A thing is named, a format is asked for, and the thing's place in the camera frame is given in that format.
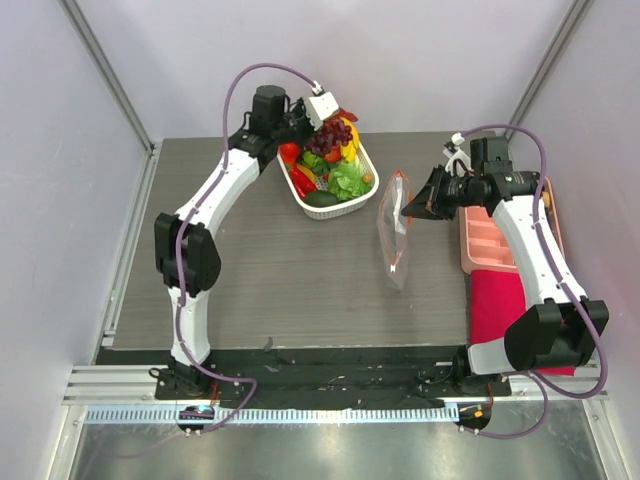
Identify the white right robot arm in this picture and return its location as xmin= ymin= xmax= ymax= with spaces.
xmin=402 ymin=133 xmax=609 ymax=395

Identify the white slotted cable duct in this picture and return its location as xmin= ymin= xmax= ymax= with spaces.
xmin=84 ymin=404 xmax=459 ymax=425

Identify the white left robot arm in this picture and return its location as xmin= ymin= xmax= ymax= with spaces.
xmin=154 ymin=85 xmax=318 ymax=399

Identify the pink plastic organizer tray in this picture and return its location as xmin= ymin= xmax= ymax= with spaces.
xmin=459 ymin=179 xmax=572 ymax=277

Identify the red chili pepper toy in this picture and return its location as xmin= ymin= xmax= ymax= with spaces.
xmin=289 ymin=167 xmax=317 ymax=198

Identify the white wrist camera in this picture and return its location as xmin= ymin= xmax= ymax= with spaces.
xmin=303 ymin=86 xmax=340 ymax=131
xmin=443 ymin=132 xmax=473 ymax=177

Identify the green lettuce toy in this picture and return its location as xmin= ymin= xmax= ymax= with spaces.
xmin=328 ymin=160 xmax=372 ymax=202

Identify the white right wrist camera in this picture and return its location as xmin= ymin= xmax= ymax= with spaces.
xmin=443 ymin=132 xmax=473 ymax=177

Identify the aluminium frame rail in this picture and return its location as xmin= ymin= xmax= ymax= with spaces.
xmin=58 ymin=0 xmax=154 ymax=155

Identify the clear zip bag orange zipper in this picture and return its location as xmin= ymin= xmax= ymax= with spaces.
xmin=377 ymin=170 xmax=412 ymax=291

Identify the yellow banana bunch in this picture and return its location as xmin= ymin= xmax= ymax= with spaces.
xmin=340 ymin=117 xmax=360 ymax=163

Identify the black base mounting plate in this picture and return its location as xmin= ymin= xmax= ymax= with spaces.
xmin=97 ymin=346 xmax=511 ymax=411

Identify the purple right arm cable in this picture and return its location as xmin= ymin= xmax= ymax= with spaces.
xmin=459 ymin=124 xmax=610 ymax=439

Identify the red folded cloth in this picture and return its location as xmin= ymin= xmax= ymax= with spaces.
xmin=463 ymin=270 xmax=580 ymax=376

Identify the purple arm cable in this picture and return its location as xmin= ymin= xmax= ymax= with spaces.
xmin=172 ymin=63 xmax=321 ymax=361
xmin=459 ymin=124 xmax=610 ymax=439

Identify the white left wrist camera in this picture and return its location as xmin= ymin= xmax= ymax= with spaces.
xmin=303 ymin=86 xmax=340 ymax=131

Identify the red tomato toy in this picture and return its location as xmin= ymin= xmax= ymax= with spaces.
xmin=279 ymin=142 xmax=301 ymax=163

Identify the purple grape bunch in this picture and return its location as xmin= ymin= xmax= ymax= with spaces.
xmin=306 ymin=117 xmax=353 ymax=157

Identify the red lobster toy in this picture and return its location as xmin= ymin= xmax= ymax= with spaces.
xmin=337 ymin=108 xmax=359 ymax=123

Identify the white plastic fruit basket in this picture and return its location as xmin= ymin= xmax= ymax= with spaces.
xmin=276 ymin=143 xmax=380 ymax=220

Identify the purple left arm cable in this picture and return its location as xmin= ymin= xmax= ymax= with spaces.
xmin=172 ymin=63 xmax=321 ymax=361

